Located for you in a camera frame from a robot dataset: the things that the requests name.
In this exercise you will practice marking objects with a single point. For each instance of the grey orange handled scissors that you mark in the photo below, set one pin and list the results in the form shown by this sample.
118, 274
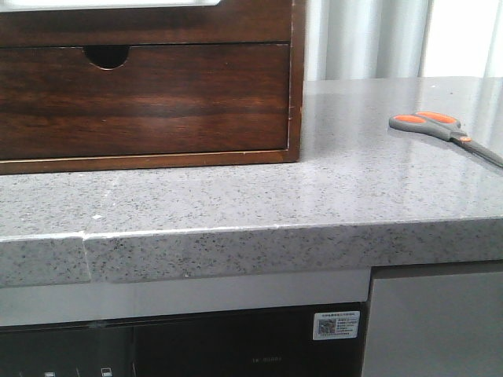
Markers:
443, 127

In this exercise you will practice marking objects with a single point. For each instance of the dark wooden drawer cabinet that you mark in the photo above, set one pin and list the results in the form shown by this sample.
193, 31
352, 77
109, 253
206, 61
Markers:
106, 30

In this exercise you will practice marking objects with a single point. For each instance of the black built-in appliance panel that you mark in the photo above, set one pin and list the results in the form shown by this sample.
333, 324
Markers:
248, 342

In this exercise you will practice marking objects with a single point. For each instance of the white QR code sticker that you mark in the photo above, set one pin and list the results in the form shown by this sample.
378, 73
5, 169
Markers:
336, 325

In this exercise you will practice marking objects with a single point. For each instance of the white sheer curtain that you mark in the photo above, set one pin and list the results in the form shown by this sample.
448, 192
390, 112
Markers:
403, 39

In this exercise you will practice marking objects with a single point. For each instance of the grey cabinet door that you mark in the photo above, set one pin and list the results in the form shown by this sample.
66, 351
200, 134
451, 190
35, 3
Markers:
438, 320

